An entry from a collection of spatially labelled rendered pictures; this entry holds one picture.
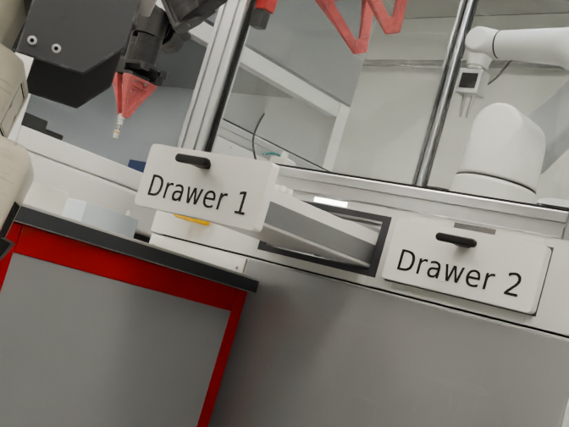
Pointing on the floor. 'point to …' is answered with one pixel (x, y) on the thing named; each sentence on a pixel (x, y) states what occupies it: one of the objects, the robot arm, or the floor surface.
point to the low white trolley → (110, 328)
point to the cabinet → (376, 357)
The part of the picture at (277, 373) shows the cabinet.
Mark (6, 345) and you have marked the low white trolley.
